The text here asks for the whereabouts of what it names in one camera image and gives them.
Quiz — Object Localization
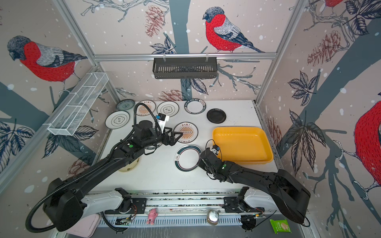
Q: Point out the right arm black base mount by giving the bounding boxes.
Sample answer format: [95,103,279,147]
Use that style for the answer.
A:
[222,186,265,214]

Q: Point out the white plate brown cloud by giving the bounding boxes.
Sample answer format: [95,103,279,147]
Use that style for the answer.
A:
[156,101,180,117]

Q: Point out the yellow plastic bin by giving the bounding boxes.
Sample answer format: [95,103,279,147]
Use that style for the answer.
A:
[212,127,274,164]

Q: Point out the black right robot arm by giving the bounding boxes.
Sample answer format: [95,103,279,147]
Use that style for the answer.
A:
[198,149,311,224]

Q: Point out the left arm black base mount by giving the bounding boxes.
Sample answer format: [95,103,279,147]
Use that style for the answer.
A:
[104,188,147,215]

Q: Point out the aluminium rail base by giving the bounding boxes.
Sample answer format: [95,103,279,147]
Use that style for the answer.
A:
[63,190,310,228]

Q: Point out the pink tray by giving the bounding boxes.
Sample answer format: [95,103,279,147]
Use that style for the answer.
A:
[66,213,101,238]

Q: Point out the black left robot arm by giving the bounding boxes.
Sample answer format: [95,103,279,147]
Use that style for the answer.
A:
[25,114,183,233]

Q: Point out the small black plate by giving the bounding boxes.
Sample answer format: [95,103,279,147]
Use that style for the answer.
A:
[207,109,227,124]

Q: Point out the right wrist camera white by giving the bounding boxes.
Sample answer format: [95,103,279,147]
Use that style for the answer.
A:
[211,145,220,153]

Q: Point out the green red rimmed white plate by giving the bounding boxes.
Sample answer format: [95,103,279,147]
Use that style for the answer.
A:
[174,145,201,172]

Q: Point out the cream yellow plate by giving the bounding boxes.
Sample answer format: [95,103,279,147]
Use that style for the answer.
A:
[119,158,140,173]

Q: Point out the pink toy figure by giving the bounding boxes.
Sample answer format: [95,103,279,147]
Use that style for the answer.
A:
[146,208,158,225]

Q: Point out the white plate dark rim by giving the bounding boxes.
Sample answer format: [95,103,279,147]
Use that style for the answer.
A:
[105,111,130,130]

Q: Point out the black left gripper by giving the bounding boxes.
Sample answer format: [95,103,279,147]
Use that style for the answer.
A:
[142,125,183,149]

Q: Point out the black hanging wire basket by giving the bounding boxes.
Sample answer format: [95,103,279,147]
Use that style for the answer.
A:
[152,57,218,79]

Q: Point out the small teal plate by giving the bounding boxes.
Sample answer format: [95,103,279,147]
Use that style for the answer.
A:
[116,99,135,111]

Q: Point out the green snack packet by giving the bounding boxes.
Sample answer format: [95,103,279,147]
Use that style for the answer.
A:
[270,219,291,234]

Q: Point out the orange sunburst plate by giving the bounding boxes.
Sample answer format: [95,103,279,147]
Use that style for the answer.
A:
[174,122,198,144]
[137,100,156,117]

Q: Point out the silver round object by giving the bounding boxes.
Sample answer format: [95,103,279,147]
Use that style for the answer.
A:
[207,210,219,225]

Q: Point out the white mesh wall shelf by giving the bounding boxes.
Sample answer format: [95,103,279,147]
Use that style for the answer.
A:
[48,72,109,136]

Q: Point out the green rim plate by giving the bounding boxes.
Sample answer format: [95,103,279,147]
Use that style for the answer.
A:
[145,143,162,150]
[184,98,206,115]

